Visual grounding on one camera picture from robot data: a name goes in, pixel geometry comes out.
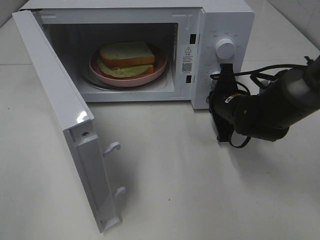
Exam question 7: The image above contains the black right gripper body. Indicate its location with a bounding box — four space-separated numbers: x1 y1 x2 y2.
208 79 243 143

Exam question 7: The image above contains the white microwave door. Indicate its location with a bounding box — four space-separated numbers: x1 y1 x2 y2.
12 10 126 233

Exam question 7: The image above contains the white timer knob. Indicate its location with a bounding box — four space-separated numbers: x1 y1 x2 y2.
210 71 221 88

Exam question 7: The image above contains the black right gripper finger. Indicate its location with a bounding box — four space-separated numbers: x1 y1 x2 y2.
225 63 236 84
218 63 227 84

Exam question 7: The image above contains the sandwich with lettuce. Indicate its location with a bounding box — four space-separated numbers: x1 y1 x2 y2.
97 41 156 78

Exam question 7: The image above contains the upper white power knob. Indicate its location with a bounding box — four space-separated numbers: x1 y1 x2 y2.
215 37 236 60

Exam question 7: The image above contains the white warning label sticker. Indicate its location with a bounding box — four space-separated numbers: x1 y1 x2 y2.
179 44 196 74

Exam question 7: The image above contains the white microwave oven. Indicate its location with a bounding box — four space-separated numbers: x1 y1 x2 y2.
18 0 255 109

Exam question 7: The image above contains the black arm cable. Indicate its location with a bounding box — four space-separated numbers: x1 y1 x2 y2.
206 64 311 148

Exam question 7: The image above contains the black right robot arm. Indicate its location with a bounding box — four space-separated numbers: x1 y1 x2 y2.
207 56 320 148

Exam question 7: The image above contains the pink round plate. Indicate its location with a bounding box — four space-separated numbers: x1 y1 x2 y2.
89 44 168 88

